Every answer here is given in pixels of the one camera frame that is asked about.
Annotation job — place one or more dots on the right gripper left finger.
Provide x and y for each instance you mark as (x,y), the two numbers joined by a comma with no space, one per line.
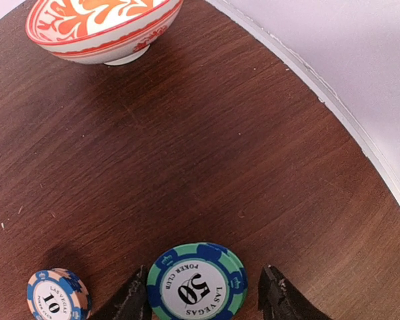
(130,302)

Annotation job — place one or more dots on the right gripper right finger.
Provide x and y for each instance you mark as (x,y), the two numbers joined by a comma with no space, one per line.
(279,299)

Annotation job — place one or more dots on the blue white chip stack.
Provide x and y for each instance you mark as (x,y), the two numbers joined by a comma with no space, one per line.
(58,294)

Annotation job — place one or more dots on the green blue chip stack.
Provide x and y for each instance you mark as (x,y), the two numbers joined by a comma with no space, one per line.
(197,281)

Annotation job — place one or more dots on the red patterned small bowl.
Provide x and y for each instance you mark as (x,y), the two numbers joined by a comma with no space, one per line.
(95,32)

